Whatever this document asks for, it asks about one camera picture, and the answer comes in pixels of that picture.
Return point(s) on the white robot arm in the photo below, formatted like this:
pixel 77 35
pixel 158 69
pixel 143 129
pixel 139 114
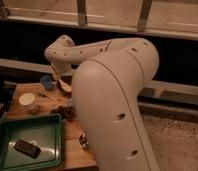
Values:
pixel 105 86

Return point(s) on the white plastic cup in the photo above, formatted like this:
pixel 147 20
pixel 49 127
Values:
pixel 28 102

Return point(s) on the green plastic tray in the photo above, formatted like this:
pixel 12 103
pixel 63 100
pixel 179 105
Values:
pixel 44 132

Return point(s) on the metal fork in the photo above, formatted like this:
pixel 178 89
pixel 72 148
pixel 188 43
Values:
pixel 49 97

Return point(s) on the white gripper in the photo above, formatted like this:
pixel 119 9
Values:
pixel 59 70

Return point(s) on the dark red bowl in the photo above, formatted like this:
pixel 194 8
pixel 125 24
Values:
pixel 58 86

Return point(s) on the black phone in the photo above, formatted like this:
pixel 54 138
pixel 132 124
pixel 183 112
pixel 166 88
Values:
pixel 27 148

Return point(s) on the dark grape bunch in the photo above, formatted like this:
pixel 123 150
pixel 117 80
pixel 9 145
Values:
pixel 67 112

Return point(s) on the blue plastic cup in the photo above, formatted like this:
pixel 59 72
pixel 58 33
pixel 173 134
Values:
pixel 47 82

